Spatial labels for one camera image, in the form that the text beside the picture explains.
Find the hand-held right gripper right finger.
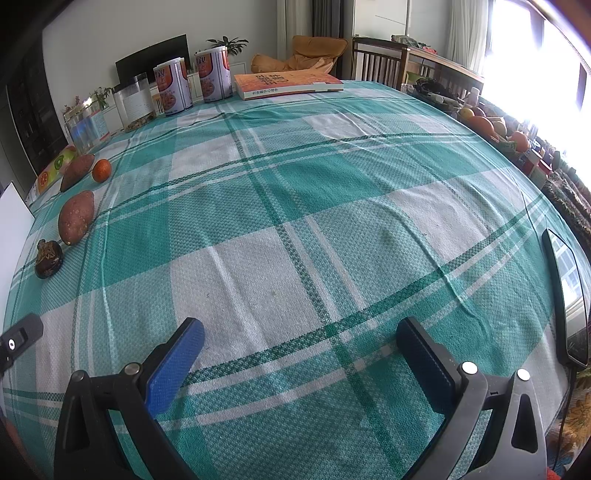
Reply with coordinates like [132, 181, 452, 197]
[396, 318, 548, 480]

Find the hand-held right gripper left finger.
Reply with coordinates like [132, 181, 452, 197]
[54, 318, 206, 480]

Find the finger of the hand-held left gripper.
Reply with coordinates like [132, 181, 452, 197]
[0, 313, 44, 374]

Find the dark mangosteen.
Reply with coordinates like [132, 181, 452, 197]
[34, 239, 64, 280]

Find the white board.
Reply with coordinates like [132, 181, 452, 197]
[0, 181, 35, 296]

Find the rounded sweet potato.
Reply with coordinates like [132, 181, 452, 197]
[58, 190, 96, 245]

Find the black smartphone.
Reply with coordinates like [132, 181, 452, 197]
[542, 227, 591, 368]

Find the floral cushion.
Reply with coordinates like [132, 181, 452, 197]
[561, 392, 591, 480]

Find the fruit-print carton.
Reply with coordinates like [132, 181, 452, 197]
[36, 144, 78, 193]

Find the long sweet potato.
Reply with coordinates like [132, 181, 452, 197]
[60, 154, 96, 193]

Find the teal plaid tablecloth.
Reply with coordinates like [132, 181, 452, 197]
[0, 79, 575, 480]

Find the black tall cabinet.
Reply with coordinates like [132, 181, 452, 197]
[4, 60, 68, 176]

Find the glass jar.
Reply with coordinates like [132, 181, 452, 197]
[63, 104, 112, 155]

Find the dark fringed cloth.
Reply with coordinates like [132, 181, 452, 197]
[540, 138, 591, 259]

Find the row of small bottles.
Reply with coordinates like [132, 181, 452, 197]
[517, 120, 578, 185]

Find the fruit basket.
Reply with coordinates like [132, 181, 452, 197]
[457, 105, 532, 155]

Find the clear jar with black lid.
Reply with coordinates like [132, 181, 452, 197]
[112, 77, 155, 133]

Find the printed tin can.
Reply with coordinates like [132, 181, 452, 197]
[153, 56, 193, 117]
[194, 45, 232, 103]

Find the black basket of clutter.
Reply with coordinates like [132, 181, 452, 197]
[402, 76, 462, 104]

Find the wooden side table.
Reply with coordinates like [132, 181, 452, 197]
[402, 46, 485, 100]

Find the orange book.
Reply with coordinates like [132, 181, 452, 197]
[233, 69, 345, 101]

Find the black television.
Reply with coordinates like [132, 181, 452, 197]
[115, 33, 190, 84]

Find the dark wooden chair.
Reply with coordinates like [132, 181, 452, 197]
[351, 37, 409, 90]

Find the window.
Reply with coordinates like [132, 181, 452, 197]
[480, 0, 591, 153]

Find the clutter on side table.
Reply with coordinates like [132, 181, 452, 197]
[392, 33, 437, 51]

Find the large leafy potted plant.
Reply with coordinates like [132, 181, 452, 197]
[206, 35, 249, 56]

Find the orange lounge chair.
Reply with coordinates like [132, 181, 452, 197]
[252, 35, 349, 77]

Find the white curtain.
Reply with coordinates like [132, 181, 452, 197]
[448, 0, 495, 75]

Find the grey curtain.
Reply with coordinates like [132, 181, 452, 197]
[311, 0, 345, 40]

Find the covered standing air conditioner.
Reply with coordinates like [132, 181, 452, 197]
[277, 0, 312, 47]

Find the black charging cable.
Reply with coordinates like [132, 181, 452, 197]
[551, 367, 578, 480]

